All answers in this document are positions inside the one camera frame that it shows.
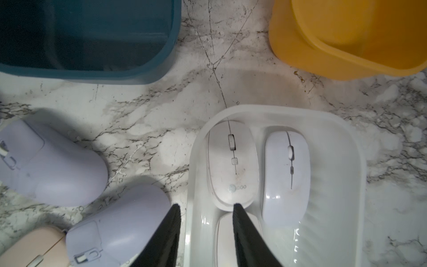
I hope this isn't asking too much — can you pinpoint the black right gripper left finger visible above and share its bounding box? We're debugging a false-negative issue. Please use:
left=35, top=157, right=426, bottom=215
left=130, top=204, right=181, bottom=267

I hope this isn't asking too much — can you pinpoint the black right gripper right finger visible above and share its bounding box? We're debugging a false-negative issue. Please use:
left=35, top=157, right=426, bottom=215
left=232, top=204, right=282, bottom=267

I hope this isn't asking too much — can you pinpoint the white mouse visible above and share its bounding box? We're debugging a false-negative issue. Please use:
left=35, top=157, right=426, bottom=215
left=262, top=131, right=311, bottom=227
left=214, top=212, right=264, bottom=267
left=207, top=120, right=260, bottom=211

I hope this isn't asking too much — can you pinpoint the purple mouse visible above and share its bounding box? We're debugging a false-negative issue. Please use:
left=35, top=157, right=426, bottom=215
left=1, top=118, right=108, bottom=207
left=66, top=185, right=171, bottom=267

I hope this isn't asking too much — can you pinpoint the white storage box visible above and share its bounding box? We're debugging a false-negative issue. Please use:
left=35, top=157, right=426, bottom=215
left=183, top=105, right=367, bottom=267

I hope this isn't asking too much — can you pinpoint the teal storage box right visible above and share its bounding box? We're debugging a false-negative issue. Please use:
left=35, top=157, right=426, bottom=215
left=1, top=1, right=181, bottom=85

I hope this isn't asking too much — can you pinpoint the yellow storage box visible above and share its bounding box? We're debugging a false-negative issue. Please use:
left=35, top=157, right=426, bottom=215
left=269, top=1, right=427, bottom=81

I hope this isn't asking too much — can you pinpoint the peach pink mouse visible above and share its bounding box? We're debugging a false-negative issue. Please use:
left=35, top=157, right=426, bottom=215
left=1, top=227, right=70, bottom=267

